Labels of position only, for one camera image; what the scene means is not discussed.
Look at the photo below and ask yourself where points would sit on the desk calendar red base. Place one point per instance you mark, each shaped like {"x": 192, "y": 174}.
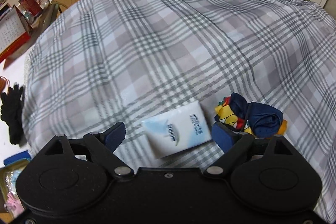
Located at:
{"x": 15, "y": 31}

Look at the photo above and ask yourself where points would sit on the black knitted glove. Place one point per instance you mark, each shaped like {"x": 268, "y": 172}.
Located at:
{"x": 11, "y": 112}

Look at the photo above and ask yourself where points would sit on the blue foam strip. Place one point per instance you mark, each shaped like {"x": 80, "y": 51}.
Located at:
{"x": 19, "y": 156}

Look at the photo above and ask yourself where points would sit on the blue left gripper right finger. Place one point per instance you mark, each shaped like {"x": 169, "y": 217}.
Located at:
{"x": 223, "y": 136}

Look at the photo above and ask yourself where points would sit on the grey plaid bedsheet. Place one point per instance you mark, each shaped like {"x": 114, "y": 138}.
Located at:
{"x": 107, "y": 61}

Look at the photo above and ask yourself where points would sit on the colourful navy yellow sock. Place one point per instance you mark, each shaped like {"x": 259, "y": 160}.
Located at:
{"x": 258, "y": 119}

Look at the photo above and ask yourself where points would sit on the gold metal tin tray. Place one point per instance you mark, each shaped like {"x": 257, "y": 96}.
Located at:
{"x": 9, "y": 175}

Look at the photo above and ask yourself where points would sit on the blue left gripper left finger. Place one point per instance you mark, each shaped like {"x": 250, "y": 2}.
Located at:
{"x": 114, "y": 136}

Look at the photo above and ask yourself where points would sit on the pink knitted pouch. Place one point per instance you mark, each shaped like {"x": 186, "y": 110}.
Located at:
{"x": 13, "y": 205}

